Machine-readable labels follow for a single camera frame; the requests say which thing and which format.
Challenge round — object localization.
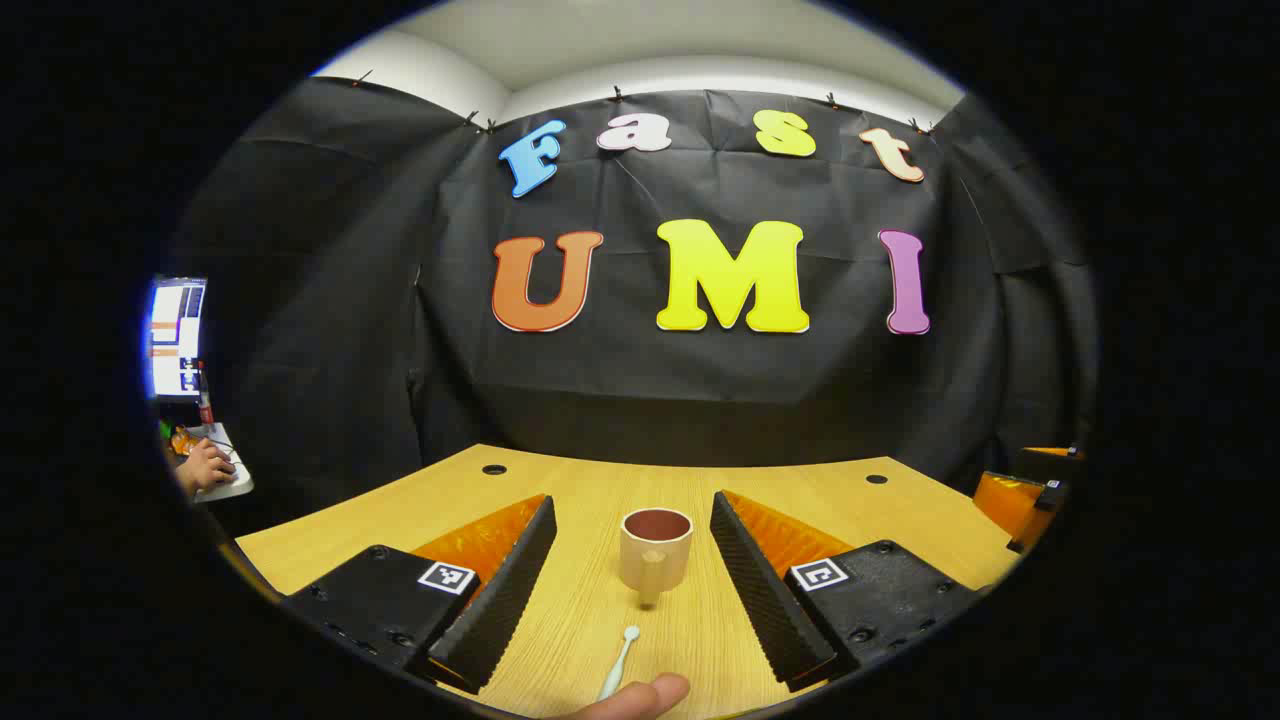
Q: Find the black backdrop cloth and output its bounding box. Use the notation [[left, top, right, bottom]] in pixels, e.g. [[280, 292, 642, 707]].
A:
[[163, 75, 1101, 533]]

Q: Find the wooden desktop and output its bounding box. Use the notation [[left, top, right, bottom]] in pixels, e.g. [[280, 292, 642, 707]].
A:
[[235, 443, 1023, 720]]

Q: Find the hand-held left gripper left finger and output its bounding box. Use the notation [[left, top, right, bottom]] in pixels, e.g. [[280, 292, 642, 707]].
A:
[[283, 493, 558, 696]]

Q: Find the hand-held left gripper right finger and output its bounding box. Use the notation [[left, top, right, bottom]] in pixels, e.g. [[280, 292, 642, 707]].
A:
[[709, 489, 987, 694]]

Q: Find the computer monitor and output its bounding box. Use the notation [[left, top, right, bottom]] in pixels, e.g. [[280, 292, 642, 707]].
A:
[[147, 276, 209, 402]]

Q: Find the beige cup with handle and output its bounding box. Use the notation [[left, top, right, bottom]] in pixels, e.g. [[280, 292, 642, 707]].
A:
[[619, 507, 695, 608]]

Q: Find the white side desk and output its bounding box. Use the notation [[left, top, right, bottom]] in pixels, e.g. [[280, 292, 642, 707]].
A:
[[188, 421, 255, 504]]

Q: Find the white toothbrush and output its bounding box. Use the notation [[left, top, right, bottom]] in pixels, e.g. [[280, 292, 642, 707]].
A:
[[597, 626, 641, 703]]

